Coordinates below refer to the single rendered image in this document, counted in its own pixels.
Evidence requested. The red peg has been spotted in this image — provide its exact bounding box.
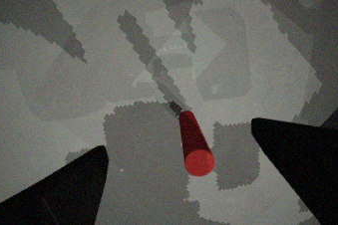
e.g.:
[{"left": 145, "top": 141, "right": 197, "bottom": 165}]
[{"left": 179, "top": 111, "right": 214, "bottom": 176}]

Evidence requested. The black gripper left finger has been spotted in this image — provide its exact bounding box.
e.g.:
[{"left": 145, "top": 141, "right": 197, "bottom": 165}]
[{"left": 0, "top": 145, "right": 109, "bottom": 225}]

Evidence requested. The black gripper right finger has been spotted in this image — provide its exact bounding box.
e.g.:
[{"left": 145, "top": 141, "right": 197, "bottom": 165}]
[{"left": 251, "top": 117, "right": 338, "bottom": 225}]

